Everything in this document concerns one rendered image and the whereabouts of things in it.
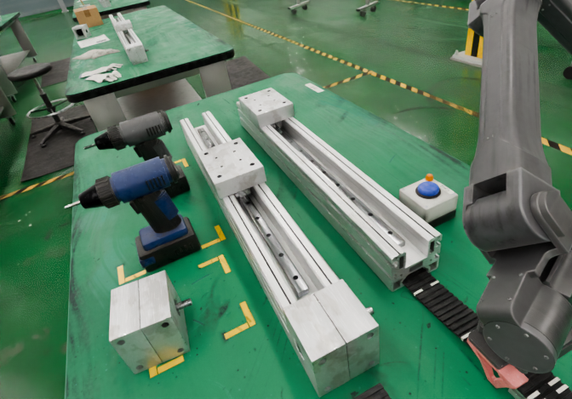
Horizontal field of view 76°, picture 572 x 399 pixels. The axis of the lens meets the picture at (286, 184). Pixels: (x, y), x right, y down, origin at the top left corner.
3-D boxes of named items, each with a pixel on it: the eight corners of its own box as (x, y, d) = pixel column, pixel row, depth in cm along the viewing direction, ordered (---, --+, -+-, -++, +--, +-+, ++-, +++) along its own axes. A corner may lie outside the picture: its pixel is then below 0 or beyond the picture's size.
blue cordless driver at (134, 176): (207, 248, 78) (173, 162, 66) (112, 290, 73) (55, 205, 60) (197, 228, 84) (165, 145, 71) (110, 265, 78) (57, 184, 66)
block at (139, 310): (204, 344, 60) (186, 310, 54) (134, 374, 58) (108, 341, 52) (195, 299, 68) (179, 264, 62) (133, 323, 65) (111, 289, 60)
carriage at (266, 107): (296, 124, 106) (293, 102, 102) (261, 137, 103) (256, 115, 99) (274, 107, 118) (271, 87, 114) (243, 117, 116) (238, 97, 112)
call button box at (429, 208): (455, 217, 74) (459, 193, 71) (417, 236, 72) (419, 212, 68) (427, 197, 81) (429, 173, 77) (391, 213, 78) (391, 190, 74)
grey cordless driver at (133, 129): (195, 189, 97) (168, 114, 85) (120, 219, 92) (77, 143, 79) (188, 176, 103) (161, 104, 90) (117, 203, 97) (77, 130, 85)
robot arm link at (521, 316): (551, 182, 34) (472, 206, 42) (503, 257, 28) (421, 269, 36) (627, 286, 34) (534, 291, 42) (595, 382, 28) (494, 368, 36)
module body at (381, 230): (437, 268, 65) (442, 233, 60) (391, 292, 62) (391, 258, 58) (268, 116, 127) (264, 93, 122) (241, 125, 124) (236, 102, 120)
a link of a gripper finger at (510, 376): (458, 367, 49) (467, 327, 43) (498, 343, 51) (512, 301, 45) (502, 418, 44) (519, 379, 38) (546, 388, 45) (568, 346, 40)
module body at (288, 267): (346, 316, 60) (342, 282, 55) (291, 344, 58) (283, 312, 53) (216, 133, 122) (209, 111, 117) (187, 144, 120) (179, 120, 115)
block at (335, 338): (392, 355, 54) (394, 316, 48) (319, 398, 51) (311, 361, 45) (358, 310, 61) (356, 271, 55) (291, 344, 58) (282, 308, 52)
